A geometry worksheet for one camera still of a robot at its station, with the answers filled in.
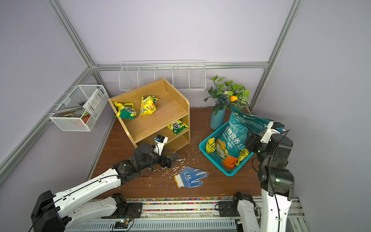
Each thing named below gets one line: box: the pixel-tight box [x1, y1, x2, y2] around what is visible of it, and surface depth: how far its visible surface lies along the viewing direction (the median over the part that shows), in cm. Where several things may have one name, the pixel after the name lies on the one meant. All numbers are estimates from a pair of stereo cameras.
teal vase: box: [209, 108, 226, 131], surface depth 101 cm
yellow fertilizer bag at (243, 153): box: [235, 148, 250, 166], surface depth 84 cm
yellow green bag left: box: [113, 101, 137, 120], surface depth 67 cm
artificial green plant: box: [203, 74, 251, 128], surface depth 85 cm
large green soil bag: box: [223, 106, 274, 159], surface depth 79 cm
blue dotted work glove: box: [173, 166, 210, 189], surface depth 86 cm
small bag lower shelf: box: [167, 119, 189, 136], surface depth 86 cm
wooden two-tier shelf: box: [108, 77, 191, 151], surface depth 75 cm
